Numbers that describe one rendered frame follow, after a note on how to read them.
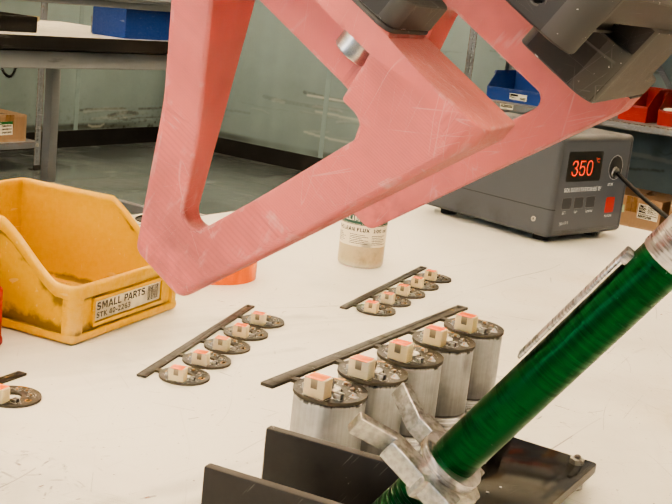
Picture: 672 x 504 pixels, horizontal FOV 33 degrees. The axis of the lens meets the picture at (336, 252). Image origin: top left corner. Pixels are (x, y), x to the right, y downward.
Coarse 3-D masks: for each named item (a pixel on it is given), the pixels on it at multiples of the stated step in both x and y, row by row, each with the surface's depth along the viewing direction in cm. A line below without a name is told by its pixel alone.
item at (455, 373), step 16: (448, 336) 44; (448, 352) 43; (464, 352) 43; (448, 368) 43; (464, 368) 43; (448, 384) 43; (464, 384) 44; (448, 400) 43; (464, 400) 44; (448, 416) 44
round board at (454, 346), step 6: (414, 336) 44; (420, 336) 44; (450, 336) 45; (456, 336) 45; (462, 336) 45; (414, 342) 44; (420, 342) 43; (450, 342) 43; (456, 342) 43; (462, 342) 44; (468, 342) 44; (474, 342) 44; (432, 348) 43; (438, 348) 43; (444, 348) 43; (450, 348) 43; (456, 348) 43; (462, 348) 43; (468, 348) 43; (474, 348) 44
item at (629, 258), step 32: (640, 256) 23; (608, 288) 23; (640, 288) 23; (576, 320) 24; (608, 320) 23; (544, 352) 24; (576, 352) 24; (512, 384) 24; (544, 384) 24; (480, 416) 25; (512, 416) 24; (448, 448) 25; (480, 448) 25; (448, 480) 25; (480, 480) 26
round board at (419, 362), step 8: (384, 352) 42; (424, 352) 42; (432, 352) 42; (384, 360) 41; (392, 360) 41; (416, 360) 41; (424, 360) 41; (440, 360) 41; (416, 368) 41; (424, 368) 41
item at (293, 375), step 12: (444, 312) 48; (456, 312) 48; (408, 324) 46; (420, 324) 46; (384, 336) 44; (396, 336) 44; (348, 348) 42; (360, 348) 42; (324, 360) 40; (336, 360) 40; (288, 372) 38; (300, 372) 38; (264, 384) 37; (276, 384) 37
